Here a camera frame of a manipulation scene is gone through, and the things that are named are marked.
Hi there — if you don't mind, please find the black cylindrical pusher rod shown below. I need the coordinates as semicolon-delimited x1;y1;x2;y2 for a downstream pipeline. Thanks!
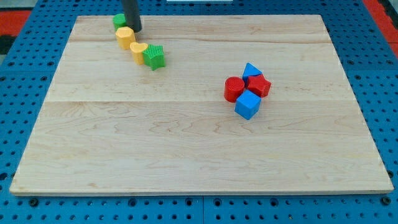
121;0;142;32

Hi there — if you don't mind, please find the green star block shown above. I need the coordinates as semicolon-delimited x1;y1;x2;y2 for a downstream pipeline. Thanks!
142;44;165;70

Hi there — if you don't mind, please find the red star block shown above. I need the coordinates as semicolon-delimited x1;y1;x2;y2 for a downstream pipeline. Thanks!
247;74;272;98

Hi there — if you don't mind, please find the green cylinder block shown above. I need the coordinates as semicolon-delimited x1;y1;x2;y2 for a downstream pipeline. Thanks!
112;13;127;31

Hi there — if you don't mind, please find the yellow hexagon block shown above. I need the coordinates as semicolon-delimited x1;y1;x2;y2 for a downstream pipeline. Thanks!
115;27;136;50

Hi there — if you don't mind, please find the yellow heart block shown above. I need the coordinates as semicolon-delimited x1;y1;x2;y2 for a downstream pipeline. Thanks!
130;42;149;65

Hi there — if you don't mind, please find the light wooden board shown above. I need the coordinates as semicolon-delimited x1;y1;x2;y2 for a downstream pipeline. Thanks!
9;15;394;196

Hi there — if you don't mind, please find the red cylinder block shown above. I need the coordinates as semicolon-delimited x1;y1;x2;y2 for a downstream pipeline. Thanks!
224;77;245;103

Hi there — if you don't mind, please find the blue triangle block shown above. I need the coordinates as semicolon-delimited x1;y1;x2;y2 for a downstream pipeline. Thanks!
242;63;262;83

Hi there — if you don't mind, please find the blue cube block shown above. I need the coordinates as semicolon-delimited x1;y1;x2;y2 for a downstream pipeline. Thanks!
234;90;261;120

